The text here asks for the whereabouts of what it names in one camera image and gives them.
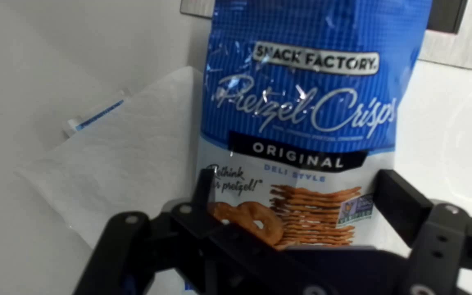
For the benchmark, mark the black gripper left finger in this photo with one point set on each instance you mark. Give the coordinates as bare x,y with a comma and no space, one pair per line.
148,245

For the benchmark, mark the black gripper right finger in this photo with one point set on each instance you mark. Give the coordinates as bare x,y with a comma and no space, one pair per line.
449,245

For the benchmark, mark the blue pretzel crisps packet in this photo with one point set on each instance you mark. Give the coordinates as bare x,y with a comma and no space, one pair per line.
307,108

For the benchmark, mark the white paper napkin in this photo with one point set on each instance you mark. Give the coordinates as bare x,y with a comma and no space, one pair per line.
126,157

